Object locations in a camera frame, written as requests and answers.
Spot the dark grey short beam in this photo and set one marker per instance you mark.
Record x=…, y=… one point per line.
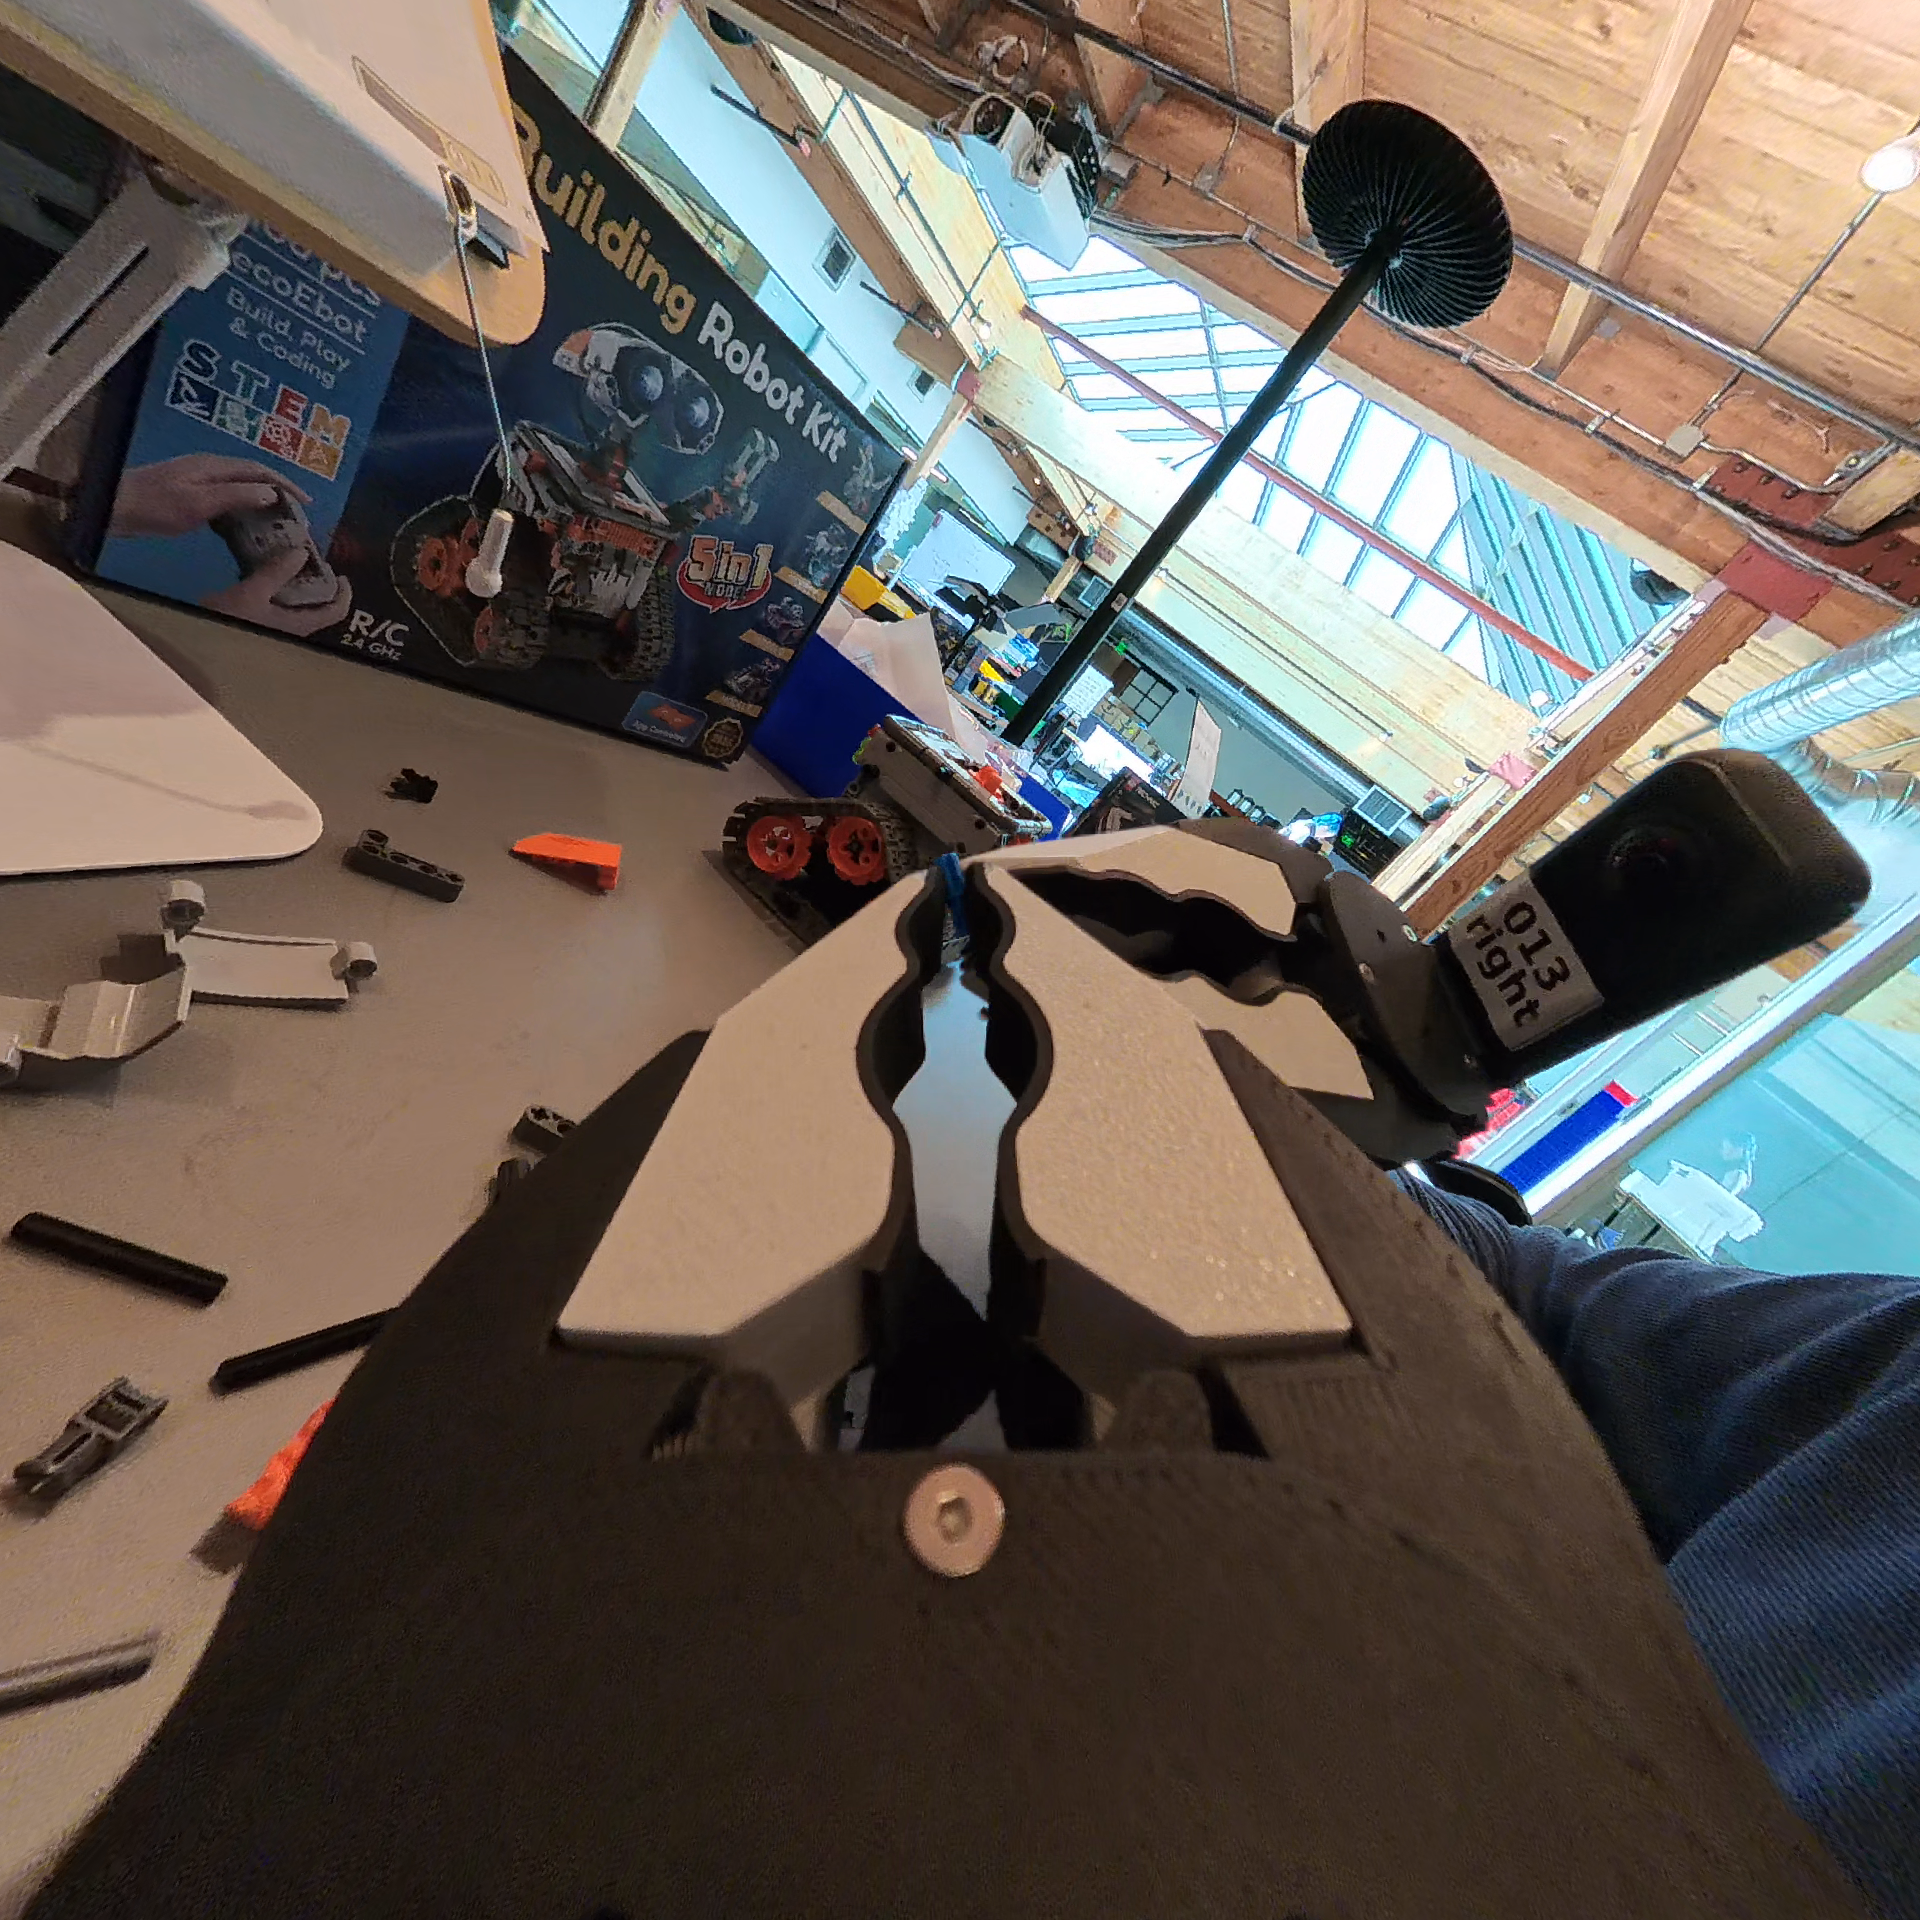
x=406, y=867

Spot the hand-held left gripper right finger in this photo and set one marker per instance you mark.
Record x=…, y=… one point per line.
x=1171, y=1201

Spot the blue storage box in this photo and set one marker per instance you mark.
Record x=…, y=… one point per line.
x=843, y=722

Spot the grey axle connector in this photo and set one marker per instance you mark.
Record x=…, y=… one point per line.
x=92, y=1441

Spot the small black clip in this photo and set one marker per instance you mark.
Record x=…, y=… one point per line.
x=412, y=787

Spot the short black axle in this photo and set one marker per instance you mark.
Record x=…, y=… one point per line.
x=300, y=1351

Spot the long black axle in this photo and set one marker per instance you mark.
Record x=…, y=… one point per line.
x=122, y=1261

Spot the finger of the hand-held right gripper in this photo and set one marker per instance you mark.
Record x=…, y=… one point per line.
x=1188, y=873
x=1307, y=1037

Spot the robot kit box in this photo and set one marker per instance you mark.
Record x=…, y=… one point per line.
x=662, y=393

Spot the light grey thin bar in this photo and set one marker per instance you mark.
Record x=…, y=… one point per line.
x=76, y=1673

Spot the white book stand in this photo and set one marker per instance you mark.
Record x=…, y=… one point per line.
x=181, y=92

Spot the light grey bracket piece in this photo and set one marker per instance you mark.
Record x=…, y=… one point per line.
x=271, y=961
x=92, y=1021

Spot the black orange tracked robot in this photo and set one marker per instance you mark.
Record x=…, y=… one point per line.
x=857, y=835

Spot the orange triangular panel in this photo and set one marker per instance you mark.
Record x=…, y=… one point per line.
x=278, y=1470
x=573, y=861

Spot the white ceiling projector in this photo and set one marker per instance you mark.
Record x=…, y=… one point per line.
x=1036, y=182

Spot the silver ventilation duct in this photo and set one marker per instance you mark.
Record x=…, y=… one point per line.
x=1833, y=684

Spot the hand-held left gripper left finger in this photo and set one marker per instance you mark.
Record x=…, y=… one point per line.
x=721, y=1201

